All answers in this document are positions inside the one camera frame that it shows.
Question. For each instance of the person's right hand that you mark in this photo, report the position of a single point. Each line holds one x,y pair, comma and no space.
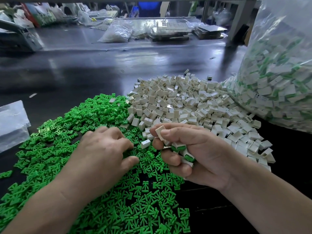
209,156

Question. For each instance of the pile of white plastic caps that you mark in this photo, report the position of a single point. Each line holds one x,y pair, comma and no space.
197,100

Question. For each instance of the stack of clear flat bags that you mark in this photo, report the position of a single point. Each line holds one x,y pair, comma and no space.
13,124

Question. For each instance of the dark flat tray stack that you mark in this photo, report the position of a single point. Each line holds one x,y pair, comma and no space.
210,31

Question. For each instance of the person's left hand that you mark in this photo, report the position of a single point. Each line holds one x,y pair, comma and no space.
95,163

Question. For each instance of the person's left forearm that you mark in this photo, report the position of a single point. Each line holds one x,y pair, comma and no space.
29,217

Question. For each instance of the green and white assembled part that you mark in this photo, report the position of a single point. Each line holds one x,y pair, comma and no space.
178,147
188,157

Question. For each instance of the small green plastic part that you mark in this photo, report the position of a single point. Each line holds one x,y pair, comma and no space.
5,174

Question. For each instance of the blue crate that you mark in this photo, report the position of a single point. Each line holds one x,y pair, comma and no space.
148,9

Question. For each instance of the grey metal slanted post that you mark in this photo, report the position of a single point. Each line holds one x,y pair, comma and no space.
241,17

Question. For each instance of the person's right forearm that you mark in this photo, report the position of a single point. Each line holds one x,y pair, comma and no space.
270,207

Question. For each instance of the small white plastic part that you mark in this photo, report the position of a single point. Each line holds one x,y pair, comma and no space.
160,132

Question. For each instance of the small clear bag of parts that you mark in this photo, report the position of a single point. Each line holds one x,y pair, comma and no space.
115,33

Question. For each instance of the pile of green plastic clips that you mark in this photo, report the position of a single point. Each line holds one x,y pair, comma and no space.
41,151

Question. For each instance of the grey heat sealer machine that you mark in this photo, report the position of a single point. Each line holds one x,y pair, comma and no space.
20,35

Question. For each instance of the clear plastic bag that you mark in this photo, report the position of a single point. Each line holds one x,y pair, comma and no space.
280,80

